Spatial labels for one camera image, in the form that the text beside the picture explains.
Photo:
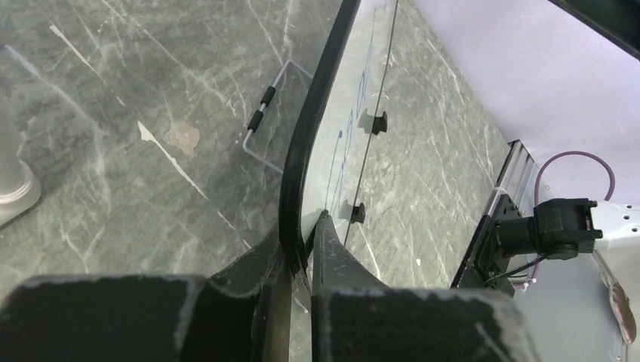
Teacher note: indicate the white PVC pipe frame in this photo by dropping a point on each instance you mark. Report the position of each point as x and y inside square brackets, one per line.
[20, 189]

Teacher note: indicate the white whiteboard black frame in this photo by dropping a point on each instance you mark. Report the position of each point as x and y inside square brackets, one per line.
[340, 114]

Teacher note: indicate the wire whiteboard stand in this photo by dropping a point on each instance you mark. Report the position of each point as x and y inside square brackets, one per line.
[270, 127]

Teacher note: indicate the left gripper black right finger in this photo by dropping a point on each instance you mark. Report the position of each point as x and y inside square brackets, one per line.
[356, 317]

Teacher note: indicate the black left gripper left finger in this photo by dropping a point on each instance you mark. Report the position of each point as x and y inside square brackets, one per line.
[241, 313]

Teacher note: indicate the aluminium extrusion frame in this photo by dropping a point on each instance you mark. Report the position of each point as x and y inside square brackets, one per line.
[516, 179]

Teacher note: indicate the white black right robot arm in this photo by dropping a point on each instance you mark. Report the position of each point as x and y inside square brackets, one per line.
[562, 228]

